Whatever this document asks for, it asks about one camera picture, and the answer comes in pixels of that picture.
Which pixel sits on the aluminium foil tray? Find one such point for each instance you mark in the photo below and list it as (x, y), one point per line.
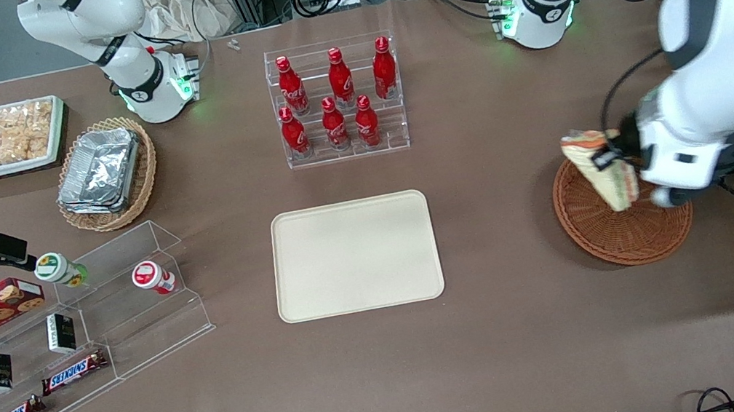
(99, 167)

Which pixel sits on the white rectangular snack tray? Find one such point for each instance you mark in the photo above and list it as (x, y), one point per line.
(0, 170)

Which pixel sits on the red lid cup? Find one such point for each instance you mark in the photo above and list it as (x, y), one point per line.
(150, 276)

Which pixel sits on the beige plastic tray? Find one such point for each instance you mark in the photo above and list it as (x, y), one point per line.
(354, 256)

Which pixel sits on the round brown wicker basket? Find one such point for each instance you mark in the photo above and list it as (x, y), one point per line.
(607, 234)

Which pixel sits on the clear acrylic bottle rack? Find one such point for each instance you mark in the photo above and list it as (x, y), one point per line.
(393, 139)

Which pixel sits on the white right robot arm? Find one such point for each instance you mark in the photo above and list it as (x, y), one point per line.
(86, 14)

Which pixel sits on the small white connector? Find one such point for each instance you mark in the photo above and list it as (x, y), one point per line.
(233, 45)

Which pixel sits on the oval tan wicker basket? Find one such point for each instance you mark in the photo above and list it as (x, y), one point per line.
(145, 175)

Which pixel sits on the clear rice cracker bag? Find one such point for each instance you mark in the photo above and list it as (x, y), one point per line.
(11, 146)
(25, 116)

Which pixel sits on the crumpled white plastic bag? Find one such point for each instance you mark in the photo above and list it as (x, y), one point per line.
(181, 10)

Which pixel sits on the clear acrylic stepped shelf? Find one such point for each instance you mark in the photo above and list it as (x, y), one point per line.
(150, 321)

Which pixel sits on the green lid sunflower cup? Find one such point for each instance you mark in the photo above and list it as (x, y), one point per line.
(56, 268)

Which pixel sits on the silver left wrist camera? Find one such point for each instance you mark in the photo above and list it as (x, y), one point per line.
(671, 197)

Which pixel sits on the red cola bottle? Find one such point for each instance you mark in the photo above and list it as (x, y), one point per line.
(293, 89)
(367, 125)
(384, 70)
(295, 136)
(335, 126)
(341, 81)

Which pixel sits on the triangle sandwich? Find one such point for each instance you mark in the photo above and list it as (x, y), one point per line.
(588, 160)

